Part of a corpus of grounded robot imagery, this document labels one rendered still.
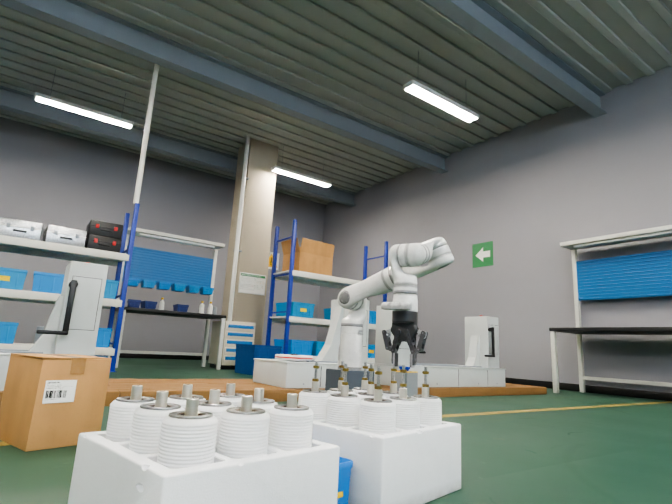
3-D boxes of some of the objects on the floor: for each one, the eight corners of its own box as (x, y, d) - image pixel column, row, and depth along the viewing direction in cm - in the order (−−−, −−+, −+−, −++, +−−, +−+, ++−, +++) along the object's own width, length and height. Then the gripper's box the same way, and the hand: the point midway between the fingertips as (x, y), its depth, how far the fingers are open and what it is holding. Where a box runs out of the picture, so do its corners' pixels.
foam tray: (63, 527, 90) (78, 432, 94) (228, 491, 117) (235, 418, 121) (147, 613, 64) (164, 476, 67) (336, 540, 91) (340, 445, 95)
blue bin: (239, 491, 117) (243, 443, 120) (272, 484, 125) (275, 438, 128) (320, 527, 97) (323, 467, 100) (353, 515, 105) (355, 460, 108)
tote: (232, 372, 586) (235, 343, 594) (260, 372, 612) (262, 345, 619) (252, 375, 548) (254, 344, 556) (280, 375, 574) (282, 346, 582)
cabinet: (207, 367, 679) (212, 321, 694) (236, 367, 705) (240, 323, 720) (221, 369, 633) (226, 320, 648) (252, 370, 659) (256, 322, 674)
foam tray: (271, 480, 128) (276, 414, 132) (358, 461, 156) (360, 407, 160) (380, 521, 102) (383, 437, 106) (461, 489, 130) (461, 423, 134)
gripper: (433, 310, 131) (433, 368, 128) (387, 310, 139) (386, 365, 135) (424, 308, 125) (423, 368, 121) (376, 308, 133) (374, 365, 129)
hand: (403, 361), depth 129 cm, fingers open, 5 cm apart
